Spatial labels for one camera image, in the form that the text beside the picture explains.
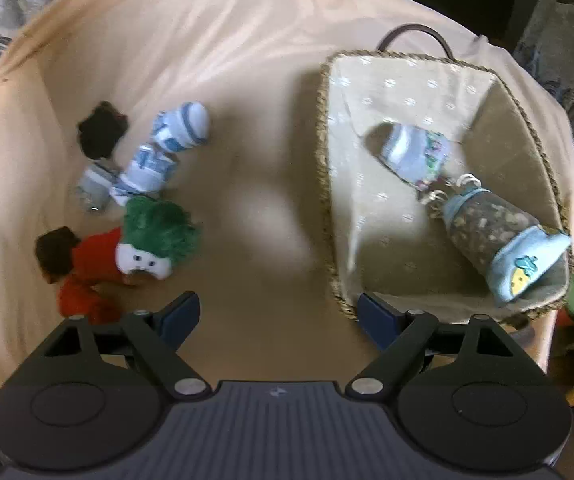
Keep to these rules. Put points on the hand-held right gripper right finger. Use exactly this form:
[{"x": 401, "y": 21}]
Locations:
[{"x": 374, "y": 320}]

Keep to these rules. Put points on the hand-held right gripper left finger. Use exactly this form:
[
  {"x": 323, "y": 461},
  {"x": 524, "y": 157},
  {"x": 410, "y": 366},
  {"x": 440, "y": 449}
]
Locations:
[{"x": 182, "y": 318}]

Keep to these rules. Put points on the blue white sock roll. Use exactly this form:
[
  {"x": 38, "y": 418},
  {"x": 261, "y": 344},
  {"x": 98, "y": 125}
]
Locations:
[
  {"x": 144, "y": 171},
  {"x": 187, "y": 122}
]

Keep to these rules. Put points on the woven basket with cloth liner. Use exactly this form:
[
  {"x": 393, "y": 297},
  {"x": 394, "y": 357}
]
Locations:
[{"x": 407, "y": 90}]

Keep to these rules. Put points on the green haired red plush toy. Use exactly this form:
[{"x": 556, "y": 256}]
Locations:
[{"x": 154, "y": 230}]

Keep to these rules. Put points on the dark brown sock roll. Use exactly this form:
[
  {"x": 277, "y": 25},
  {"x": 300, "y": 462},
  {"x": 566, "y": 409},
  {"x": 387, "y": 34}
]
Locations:
[
  {"x": 101, "y": 130},
  {"x": 57, "y": 251}
]

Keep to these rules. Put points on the dark patterned sock blue cuff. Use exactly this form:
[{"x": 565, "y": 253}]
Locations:
[{"x": 497, "y": 225}]

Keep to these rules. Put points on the beige tablecloth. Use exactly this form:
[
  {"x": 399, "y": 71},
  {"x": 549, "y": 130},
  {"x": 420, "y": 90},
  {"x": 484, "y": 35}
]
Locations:
[{"x": 247, "y": 60}]

